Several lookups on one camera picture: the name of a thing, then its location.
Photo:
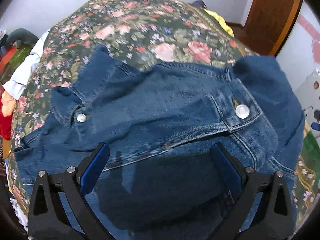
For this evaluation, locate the grey neck pillow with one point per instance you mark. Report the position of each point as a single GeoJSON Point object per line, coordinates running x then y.
{"type": "Point", "coordinates": [22, 33]}

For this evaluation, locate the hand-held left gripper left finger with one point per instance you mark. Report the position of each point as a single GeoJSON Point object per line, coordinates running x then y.
{"type": "Point", "coordinates": [96, 166]}

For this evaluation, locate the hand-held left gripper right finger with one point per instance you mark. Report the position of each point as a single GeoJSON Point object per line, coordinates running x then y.
{"type": "Point", "coordinates": [228, 166]}

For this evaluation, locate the wall poster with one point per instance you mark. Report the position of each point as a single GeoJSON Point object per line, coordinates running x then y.
{"type": "Point", "coordinates": [300, 55]}

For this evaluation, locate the floral blanket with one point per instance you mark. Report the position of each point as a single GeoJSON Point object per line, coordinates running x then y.
{"type": "Point", "coordinates": [150, 30]}

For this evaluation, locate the red plush toy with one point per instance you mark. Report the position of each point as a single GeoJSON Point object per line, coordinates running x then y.
{"type": "Point", "coordinates": [6, 125]}

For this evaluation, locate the green printed bag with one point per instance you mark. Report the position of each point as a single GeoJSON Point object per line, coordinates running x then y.
{"type": "Point", "coordinates": [15, 60]}

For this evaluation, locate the grey backpack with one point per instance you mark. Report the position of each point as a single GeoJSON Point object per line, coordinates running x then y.
{"type": "Point", "coordinates": [200, 3]}

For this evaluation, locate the light blue shirt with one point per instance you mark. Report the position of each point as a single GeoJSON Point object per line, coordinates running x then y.
{"type": "Point", "coordinates": [25, 67]}

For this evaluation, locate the blue denim jacket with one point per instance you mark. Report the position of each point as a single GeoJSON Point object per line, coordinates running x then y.
{"type": "Point", "coordinates": [162, 105]}

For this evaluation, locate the yellow blanket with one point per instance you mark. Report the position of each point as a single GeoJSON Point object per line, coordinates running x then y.
{"type": "Point", "coordinates": [220, 20]}

